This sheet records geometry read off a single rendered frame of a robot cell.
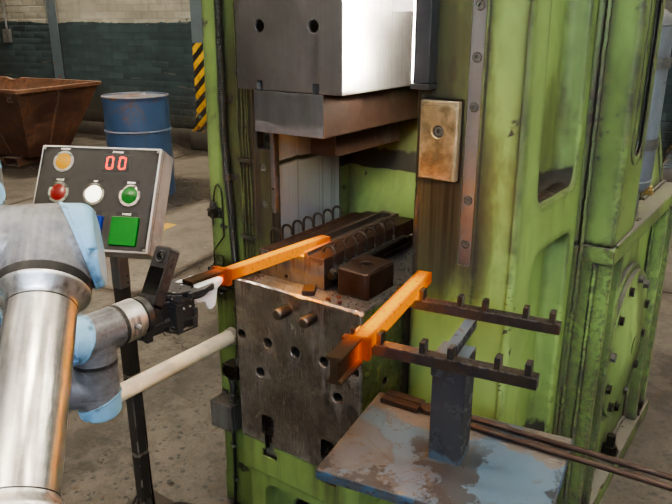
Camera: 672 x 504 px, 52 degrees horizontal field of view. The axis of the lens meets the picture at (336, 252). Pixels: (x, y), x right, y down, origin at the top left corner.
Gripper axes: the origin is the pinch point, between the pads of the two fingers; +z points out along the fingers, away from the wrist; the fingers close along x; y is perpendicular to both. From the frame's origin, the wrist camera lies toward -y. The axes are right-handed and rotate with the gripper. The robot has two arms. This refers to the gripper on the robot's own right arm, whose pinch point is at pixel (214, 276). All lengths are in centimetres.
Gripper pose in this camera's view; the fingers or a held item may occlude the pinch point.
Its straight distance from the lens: 143.7
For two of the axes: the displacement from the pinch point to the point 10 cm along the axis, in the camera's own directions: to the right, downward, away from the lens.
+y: 0.0, 9.5, 3.0
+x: 8.2, 1.7, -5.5
